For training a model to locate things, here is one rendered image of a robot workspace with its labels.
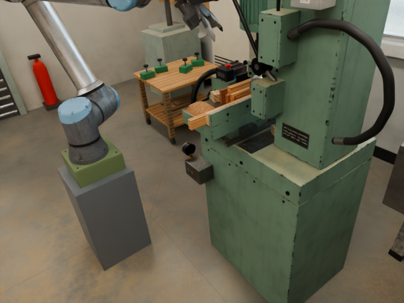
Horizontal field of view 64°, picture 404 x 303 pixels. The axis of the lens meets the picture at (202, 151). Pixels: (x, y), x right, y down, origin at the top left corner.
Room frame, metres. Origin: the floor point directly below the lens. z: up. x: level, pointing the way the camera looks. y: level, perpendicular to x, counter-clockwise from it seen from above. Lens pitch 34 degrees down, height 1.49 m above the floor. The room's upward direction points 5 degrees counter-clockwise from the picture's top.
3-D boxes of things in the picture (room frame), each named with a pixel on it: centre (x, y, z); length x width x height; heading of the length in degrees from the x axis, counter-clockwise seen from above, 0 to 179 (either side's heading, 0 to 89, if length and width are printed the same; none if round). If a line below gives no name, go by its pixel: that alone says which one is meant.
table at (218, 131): (1.34, -0.21, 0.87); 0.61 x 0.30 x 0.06; 123
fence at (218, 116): (1.22, -0.29, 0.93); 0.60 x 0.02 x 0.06; 123
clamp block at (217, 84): (1.41, -0.17, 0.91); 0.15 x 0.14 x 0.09; 123
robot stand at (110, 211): (1.35, 0.56, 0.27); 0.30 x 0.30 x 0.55; 33
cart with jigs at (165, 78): (2.76, 0.13, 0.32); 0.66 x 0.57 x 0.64; 121
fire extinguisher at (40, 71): (3.50, 1.68, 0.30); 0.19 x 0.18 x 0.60; 33
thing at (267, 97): (1.01, -0.24, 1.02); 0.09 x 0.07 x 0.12; 123
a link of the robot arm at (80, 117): (1.36, 0.56, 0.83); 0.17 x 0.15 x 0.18; 159
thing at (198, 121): (1.19, -0.19, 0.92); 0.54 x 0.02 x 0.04; 123
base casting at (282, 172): (1.15, -0.34, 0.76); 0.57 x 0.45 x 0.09; 33
